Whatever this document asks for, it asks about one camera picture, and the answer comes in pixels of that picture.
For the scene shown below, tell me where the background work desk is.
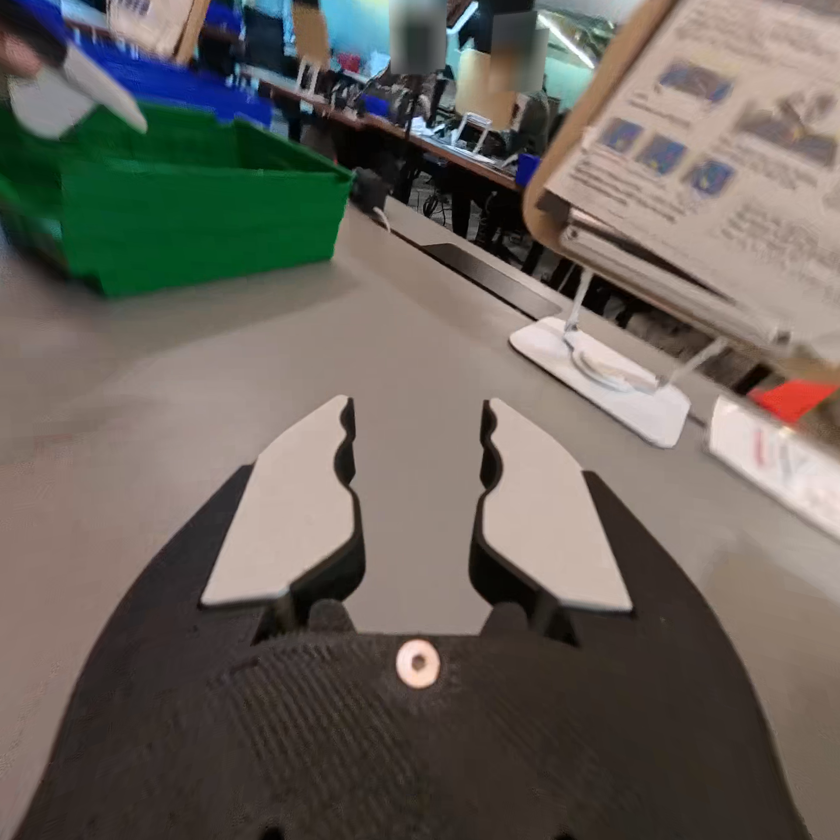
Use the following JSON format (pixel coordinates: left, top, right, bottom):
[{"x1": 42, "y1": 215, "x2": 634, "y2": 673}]
[{"x1": 243, "y1": 66, "x2": 526, "y2": 237}]

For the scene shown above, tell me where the orange traffic cone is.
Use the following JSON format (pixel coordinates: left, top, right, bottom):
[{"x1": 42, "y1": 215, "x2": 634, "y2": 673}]
[{"x1": 748, "y1": 379, "x2": 840, "y2": 424}]

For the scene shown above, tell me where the laminated paper sheet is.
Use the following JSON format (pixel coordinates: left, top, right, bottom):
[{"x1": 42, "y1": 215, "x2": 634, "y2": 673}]
[{"x1": 705, "y1": 394, "x2": 840, "y2": 542}]

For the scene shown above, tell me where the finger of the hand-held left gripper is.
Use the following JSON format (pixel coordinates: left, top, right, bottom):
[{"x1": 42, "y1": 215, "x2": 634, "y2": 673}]
[
  {"x1": 62, "y1": 45, "x2": 148, "y2": 135},
  {"x1": 8, "y1": 66, "x2": 96, "y2": 140}
]

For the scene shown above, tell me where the blue plastic bin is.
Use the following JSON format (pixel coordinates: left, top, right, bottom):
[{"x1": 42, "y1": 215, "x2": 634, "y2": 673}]
[{"x1": 66, "y1": 46, "x2": 273, "y2": 129}]

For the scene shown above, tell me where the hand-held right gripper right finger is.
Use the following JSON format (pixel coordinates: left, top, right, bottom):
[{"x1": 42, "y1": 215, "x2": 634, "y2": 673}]
[{"x1": 470, "y1": 398, "x2": 634, "y2": 634}]

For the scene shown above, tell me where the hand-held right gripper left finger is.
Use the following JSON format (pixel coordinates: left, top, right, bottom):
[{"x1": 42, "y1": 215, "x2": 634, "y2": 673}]
[{"x1": 200, "y1": 395, "x2": 366, "y2": 624}]

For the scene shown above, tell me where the background instruction board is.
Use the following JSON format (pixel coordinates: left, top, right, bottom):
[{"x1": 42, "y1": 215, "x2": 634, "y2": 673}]
[{"x1": 108, "y1": 0, "x2": 211, "y2": 63}]

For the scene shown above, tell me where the grey desk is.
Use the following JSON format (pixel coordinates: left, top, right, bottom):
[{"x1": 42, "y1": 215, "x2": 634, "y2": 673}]
[{"x1": 0, "y1": 197, "x2": 840, "y2": 840}]

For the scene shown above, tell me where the wooden stand board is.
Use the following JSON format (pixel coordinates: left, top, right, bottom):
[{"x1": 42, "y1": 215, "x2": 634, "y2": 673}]
[{"x1": 523, "y1": 0, "x2": 840, "y2": 388}]

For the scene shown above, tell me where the green plastic bin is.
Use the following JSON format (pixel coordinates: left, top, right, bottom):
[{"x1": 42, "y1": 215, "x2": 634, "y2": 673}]
[{"x1": 0, "y1": 105, "x2": 357, "y2": 298}]

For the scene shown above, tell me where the black charger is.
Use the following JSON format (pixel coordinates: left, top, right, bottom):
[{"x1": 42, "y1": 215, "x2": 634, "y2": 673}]
[{"x1": 351, "y1": 167, "x2": 393, "y2": 211}]

